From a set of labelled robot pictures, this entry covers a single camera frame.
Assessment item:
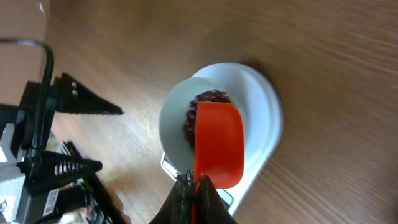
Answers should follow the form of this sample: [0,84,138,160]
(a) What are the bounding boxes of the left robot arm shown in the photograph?
[1,73,123,223]

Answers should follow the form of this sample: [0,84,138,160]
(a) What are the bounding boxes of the red beans in bowl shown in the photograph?
[183,90,232,149]

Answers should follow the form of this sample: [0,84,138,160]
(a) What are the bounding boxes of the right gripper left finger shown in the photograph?
[150,170,195,224]

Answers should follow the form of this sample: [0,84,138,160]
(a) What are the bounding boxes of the white digital kitchen scale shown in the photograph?
[160,63,283,214]

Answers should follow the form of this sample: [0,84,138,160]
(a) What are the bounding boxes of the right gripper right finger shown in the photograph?
[195,176,237,224]

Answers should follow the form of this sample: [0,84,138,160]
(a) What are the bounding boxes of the left black cable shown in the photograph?
[0,38,55,181]

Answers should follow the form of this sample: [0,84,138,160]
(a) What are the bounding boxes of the orange measuring scoop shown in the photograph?
[190,101,245,224]

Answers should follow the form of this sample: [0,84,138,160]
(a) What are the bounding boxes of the white bowl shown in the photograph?
[159,77,240,173]

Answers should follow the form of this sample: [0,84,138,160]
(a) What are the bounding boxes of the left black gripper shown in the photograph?
[1,73,124,193]

